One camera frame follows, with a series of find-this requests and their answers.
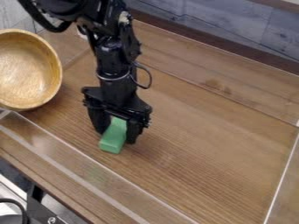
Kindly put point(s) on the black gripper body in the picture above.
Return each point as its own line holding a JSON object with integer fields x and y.
{"x": 119, "y": 97}

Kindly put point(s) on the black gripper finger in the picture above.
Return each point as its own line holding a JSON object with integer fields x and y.
{"x": 135, "y": 128}
{"x": 101, "y": 118}

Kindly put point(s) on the green rectangular stick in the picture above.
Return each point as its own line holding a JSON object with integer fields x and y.
{"x": 114, "y": 137}

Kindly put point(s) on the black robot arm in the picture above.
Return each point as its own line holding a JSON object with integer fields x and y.
{"x": 106, "y": 22}

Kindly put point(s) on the wooden bowl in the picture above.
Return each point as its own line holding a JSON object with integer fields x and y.
{"x": 31, "y": 71}

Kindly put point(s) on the clear acrylic front wall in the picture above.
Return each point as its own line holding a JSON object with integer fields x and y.
{"x": 97, "y": 193}

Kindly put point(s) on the clear acrylic wall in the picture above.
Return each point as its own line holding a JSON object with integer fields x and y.
{"x": 97, "y": 193}
{"x": 252, "y": 77}

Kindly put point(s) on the clear acrylic back wall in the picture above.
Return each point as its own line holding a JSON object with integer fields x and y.
{"x": 252, "y": 77}

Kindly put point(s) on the black table leg bracket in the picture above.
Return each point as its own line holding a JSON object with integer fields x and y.
{"x": 38, "y": 212}

